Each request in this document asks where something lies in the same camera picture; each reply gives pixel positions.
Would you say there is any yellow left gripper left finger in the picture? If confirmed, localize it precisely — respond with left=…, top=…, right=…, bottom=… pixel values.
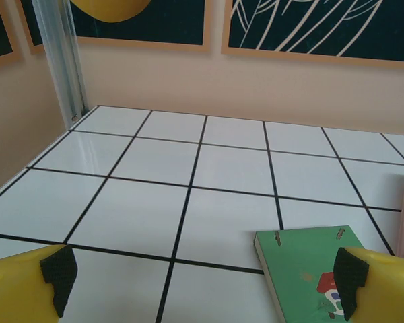
left=0, top=244, right=78, bottom=323

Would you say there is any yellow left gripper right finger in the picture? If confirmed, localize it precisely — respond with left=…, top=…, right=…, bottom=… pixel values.
left=333, top=246, right=404, bottom=323

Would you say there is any green card package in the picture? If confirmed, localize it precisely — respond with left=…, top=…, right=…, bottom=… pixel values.
left=254, top=225, right=366, bottom=323

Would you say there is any aluminium corner post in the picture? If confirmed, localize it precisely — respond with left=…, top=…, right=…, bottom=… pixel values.
left=32, top=0, right=90, bottom=131

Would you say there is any wall panel with leaf outlines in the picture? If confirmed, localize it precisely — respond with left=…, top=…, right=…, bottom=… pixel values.
left=221, top=0, right=404, bottom=71

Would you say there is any wall panel with gold oval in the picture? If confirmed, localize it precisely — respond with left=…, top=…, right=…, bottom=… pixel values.
left=20, top=0, right=212, bottom=55

